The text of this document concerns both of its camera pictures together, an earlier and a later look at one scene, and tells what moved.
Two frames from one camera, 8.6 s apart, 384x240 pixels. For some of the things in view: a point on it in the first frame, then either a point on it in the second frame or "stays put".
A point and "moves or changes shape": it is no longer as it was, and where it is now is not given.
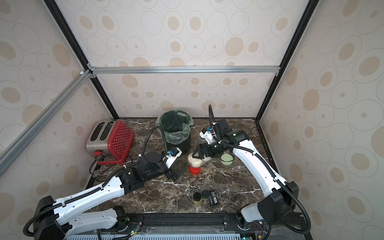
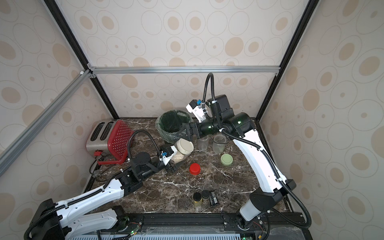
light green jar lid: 226,159 stays put
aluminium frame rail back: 224,70 stays put
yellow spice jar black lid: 197,199 stays put
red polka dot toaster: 109,140 stays put
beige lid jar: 197,162 -> 184,147
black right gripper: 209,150 -> 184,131
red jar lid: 194,171 stays put
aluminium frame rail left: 17,147 stays put
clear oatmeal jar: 201,140 moves or changes shape
